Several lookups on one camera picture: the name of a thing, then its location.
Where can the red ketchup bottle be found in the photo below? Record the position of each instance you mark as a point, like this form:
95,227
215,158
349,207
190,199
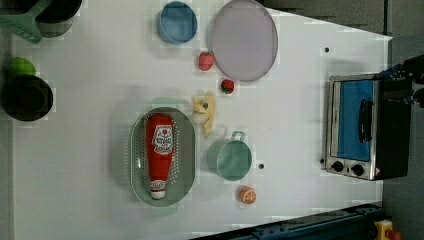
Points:
159,141

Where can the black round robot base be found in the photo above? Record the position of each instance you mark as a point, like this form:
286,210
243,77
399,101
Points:
27,98

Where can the green oval strainer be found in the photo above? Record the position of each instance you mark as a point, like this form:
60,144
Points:
182,169

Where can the peeled banana toy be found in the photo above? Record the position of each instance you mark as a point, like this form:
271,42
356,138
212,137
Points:
204,112

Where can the red strawberry toy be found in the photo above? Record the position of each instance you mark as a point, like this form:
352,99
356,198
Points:
227,86

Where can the pink strawberry toy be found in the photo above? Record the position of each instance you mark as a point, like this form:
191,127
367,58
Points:
206,61

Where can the orange half toy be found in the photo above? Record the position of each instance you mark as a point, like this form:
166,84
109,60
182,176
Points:
247,195

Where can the large pink plate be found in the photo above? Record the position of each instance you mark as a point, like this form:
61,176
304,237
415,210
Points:
244,40

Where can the blue bowl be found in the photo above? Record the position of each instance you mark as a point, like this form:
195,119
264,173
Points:
176,23

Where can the silver black toaster oven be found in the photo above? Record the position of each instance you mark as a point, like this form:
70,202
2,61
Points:
367,136

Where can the black round container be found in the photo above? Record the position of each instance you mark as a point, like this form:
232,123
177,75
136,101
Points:
57,19

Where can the green fruit toy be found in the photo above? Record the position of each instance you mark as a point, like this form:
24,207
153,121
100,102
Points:
22,66

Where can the yellow red clamp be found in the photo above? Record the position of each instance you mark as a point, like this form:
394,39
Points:
385,231

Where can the green plastic basket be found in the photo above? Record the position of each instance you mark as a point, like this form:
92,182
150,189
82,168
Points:
24,25

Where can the green cup with handle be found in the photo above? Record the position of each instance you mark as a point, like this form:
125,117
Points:
234,158

